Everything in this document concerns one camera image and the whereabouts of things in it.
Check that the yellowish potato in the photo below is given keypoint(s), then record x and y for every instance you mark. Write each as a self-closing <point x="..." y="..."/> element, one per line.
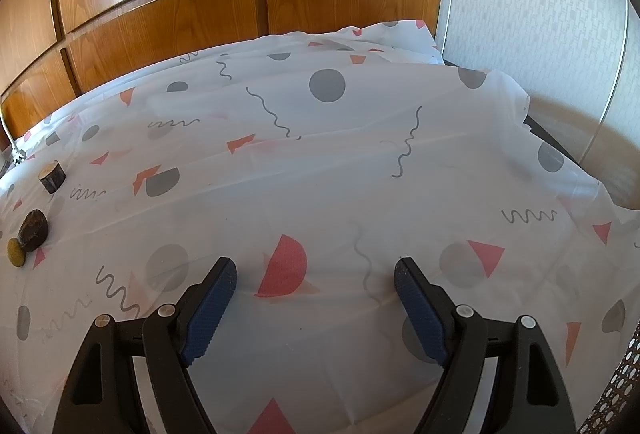
<point x="15" y="254"/>

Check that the dark table frame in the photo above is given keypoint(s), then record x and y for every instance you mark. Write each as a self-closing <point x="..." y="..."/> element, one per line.
<point x="547" y="136"/>

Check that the thin metal pipe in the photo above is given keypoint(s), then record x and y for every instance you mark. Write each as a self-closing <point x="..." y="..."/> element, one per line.
<point x="617" y="64"/>

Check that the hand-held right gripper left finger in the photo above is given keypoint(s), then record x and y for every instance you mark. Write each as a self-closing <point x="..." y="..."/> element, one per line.
<point x="210" y="309"/>

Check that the short wooden log piece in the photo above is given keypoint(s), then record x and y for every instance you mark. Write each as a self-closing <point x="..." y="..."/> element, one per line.
<point x="52" y="176"/>

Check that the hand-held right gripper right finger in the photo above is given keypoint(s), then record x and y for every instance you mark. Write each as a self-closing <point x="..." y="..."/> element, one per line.
<point x="420" y="309"/>

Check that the large dark brown round lump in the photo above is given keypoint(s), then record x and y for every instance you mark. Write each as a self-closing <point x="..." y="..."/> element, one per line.
<point x="34" y="229"/>

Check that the woven rattan chair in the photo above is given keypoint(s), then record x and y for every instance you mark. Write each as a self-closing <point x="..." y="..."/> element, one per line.
<point x="617" y="384"/>

